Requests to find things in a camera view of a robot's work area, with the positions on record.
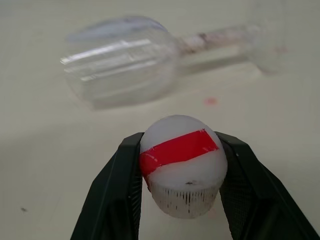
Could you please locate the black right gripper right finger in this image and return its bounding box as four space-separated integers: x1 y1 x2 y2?
213 131 320 240

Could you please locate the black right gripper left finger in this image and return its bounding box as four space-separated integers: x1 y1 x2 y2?
69 132 145 240

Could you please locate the white cap with red tape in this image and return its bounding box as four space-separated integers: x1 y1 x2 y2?
138 114 228 219

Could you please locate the clear plastic wine glass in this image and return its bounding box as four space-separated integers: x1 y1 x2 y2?
59 15 288 111

